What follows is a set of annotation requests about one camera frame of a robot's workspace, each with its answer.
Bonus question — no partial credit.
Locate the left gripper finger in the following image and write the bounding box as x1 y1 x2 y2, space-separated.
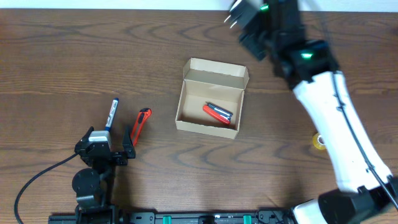
122 126 136 159
82 126 94 142

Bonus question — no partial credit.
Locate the black whiteboard marker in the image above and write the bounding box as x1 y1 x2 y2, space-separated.
206 102 233 118

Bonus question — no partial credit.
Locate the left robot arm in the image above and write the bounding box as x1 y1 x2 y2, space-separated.
72 127 136 223

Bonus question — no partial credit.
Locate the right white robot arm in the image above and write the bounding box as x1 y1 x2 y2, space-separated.
228 1 397 223

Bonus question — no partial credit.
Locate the blue whiteboard marker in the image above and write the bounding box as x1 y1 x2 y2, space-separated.
104 98 119 131

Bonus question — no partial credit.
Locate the orange utility knife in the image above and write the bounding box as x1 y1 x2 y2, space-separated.
130 108 152 146

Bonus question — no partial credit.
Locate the open cardboard box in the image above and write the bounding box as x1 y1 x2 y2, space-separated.
175 58 249 139

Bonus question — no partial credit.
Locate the yellow tape roll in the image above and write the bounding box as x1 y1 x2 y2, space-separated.
312 133 326 150

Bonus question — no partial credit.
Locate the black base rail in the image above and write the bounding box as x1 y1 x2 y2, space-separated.
47 210 297 224

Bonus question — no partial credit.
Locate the left black cable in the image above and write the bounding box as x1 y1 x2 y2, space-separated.
13 152 78 224

